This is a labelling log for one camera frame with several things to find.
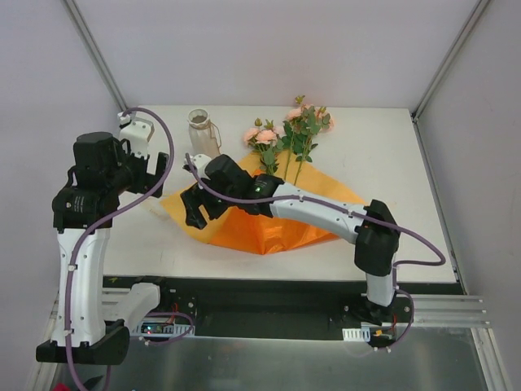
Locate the orange wrapping paper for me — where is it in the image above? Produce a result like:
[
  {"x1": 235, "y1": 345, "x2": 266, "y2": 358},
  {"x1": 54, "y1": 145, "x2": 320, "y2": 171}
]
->
[{"x1": 160, "y1": 163, "x2": 365, "y2": 255}]

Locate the cream printed ribbon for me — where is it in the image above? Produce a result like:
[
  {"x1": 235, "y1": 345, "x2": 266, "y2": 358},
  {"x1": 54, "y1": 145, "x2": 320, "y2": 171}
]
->
[{"x1": 142, "y1": 197, "x2": 170, "y2": 222}]

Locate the pink rosebud leafy stem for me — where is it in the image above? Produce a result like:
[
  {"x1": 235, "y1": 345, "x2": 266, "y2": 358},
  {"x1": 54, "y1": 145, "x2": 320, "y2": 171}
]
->
[{"x1": 286, "y1": 95, "x2": 335, "y2": 136}]

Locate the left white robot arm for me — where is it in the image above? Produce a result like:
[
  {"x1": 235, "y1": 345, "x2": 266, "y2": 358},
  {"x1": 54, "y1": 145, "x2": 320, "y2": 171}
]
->
[{"x1": 36, "y1": 130, "x2": 173, "y2": 366}]

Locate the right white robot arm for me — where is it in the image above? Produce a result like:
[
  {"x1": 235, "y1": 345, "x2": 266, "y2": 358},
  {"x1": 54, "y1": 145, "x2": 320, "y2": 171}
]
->
[{"x1": 181, "y1": 155, "x2": 400, "y2": 324}]

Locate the white ribbed ceramic vase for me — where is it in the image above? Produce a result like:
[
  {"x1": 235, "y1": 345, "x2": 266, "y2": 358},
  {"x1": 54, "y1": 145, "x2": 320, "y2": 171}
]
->
[{"x1": 187, "y1": 108, "x2": 221, "y2": 158}]

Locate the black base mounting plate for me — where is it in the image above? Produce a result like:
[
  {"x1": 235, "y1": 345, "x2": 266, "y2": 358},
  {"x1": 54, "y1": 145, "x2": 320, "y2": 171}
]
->
[{"x1": 103, "y1": 276, "x2": 413, "y2": 341}]

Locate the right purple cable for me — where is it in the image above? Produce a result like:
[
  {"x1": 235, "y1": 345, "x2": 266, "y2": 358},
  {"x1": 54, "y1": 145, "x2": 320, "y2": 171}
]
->
[{"x1": 185, "y1": 152, "x2": 448, "y2": 354}]

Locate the purple cable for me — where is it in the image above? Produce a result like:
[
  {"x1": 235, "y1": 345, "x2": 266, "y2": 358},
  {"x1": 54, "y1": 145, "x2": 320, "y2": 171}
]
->
[
  {"x1": 64, "y1": 106, "x2": 195, "y2": 389},
  {"x1": 185, "y1": 152, "x2": 448, "y2": 354}
]

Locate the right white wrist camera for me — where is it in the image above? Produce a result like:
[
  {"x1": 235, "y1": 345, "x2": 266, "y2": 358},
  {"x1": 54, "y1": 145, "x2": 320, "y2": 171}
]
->
[{"x1": 182, "y1": 154, "x2": 212, "y2": 177}]

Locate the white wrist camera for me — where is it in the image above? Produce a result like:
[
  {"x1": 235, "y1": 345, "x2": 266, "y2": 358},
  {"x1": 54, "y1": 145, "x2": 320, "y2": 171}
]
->
[
  {"x1": 117, "y1": 112, "x2": 155, "y2": 159},
  {"x1": 182, "y1": 154, "x2": 212, "y2": 177}
]

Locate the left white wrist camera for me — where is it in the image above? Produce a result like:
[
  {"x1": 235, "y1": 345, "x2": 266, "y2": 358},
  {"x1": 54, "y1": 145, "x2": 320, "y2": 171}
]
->
[{"x1": 117, "y1": 112, "x2": 155, "y2": 159}]

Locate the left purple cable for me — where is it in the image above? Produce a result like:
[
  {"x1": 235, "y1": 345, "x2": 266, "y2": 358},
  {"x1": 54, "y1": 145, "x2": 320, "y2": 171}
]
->
[{"x1": 64, "y1": 106, "x2": 195, "y2": 389}]

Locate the left aluminium corner post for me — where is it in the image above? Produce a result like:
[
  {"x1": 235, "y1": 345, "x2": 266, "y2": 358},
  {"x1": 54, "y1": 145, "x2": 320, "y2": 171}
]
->
[{"x1": 60, "y1": 0, "x2": 129, "y2": 112}]

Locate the aluminium corner post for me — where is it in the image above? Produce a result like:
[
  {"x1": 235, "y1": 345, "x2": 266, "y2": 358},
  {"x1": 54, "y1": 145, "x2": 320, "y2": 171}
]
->
[
  {"x1": 60, "y1": 0, "x2": 129, "y2": 112},
  {"x1": 411, "y1": 0, "x2": 493, "y2": 123}
]

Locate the right aluminium corner post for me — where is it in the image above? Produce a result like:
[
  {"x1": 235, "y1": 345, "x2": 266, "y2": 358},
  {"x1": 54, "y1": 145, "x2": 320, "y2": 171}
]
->
[{"x1": 411, "y1": 0, "x2": 493, "y2": 123}]

